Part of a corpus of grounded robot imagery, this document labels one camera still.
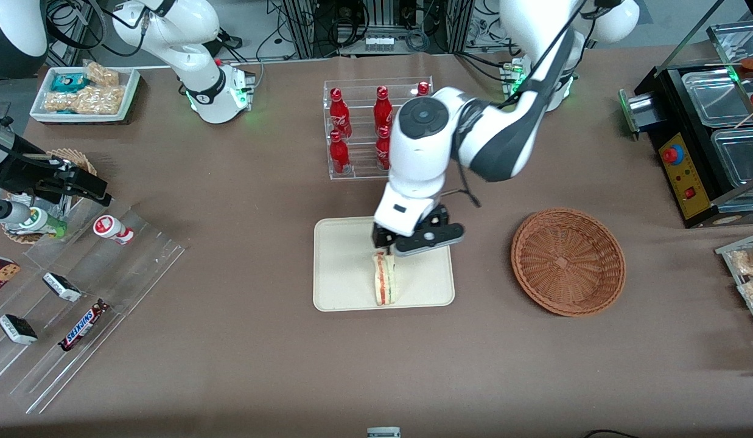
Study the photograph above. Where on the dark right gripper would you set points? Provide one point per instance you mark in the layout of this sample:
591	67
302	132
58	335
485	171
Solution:
24	177

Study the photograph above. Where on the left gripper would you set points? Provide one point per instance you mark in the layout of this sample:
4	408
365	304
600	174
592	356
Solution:
381	236

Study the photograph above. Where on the triangular sandwich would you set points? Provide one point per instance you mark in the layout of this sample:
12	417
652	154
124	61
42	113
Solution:
385	283

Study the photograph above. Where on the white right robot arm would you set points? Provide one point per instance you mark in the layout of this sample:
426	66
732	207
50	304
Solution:
196	61

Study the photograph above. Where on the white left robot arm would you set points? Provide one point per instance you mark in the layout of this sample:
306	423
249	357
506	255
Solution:
504	137

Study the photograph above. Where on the small wicker basket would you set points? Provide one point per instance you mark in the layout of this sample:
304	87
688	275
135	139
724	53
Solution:
78	159

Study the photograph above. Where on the cream plastic tray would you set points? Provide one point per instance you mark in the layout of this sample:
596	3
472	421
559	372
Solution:
346	267

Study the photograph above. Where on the white snack tray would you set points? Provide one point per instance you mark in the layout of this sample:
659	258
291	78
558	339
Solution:
129	91

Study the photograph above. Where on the round brown wicker basket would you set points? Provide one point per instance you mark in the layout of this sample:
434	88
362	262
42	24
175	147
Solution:
568	261

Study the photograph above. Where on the green white drink bottle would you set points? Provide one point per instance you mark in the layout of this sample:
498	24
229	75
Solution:
44	223

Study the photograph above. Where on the red white yogurt bottle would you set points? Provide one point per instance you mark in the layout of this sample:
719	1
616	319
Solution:
113	229

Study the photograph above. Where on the clear acrylic bottle rack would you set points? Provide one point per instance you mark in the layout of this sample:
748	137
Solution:
358	173

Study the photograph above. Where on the large clear cracker pack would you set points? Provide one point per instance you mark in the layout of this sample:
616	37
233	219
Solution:
87	100

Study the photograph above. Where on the red cola bottle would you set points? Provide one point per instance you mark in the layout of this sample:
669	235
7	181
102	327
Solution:
383	152
339	113
422	89
383	109
338	153

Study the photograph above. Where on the teal snack packet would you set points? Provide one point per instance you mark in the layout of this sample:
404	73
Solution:
69	82

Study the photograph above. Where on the small clear cracker pack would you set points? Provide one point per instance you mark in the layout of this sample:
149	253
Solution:
102	74

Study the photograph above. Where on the clear acrylic stepped shelf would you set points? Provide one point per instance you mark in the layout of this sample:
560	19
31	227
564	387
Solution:
108	274

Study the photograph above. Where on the black white snack bar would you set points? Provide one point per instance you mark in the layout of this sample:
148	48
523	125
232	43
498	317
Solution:
62	287
17	329

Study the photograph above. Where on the snickers chocolate bar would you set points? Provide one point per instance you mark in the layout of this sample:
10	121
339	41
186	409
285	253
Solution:
83	325

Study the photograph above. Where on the small white grey device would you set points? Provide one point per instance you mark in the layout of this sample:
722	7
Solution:
383	432

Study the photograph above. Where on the black food warmer machine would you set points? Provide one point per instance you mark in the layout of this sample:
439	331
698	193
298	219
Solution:
680	176

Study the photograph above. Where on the metal snack rack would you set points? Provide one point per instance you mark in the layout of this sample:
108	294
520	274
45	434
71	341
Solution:
732	255

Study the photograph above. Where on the steel warmer pan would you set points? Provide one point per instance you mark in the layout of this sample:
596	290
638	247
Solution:
741	158
714	100

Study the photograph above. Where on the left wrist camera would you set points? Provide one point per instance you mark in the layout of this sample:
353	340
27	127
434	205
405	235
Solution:
428	236

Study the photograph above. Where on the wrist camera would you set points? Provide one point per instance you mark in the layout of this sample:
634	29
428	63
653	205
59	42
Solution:
428	236
8	213

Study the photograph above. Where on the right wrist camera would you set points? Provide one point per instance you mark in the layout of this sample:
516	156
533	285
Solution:
8	213

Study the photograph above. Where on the aluminium equipment frame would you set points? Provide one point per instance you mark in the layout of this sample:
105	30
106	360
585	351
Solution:
376	24

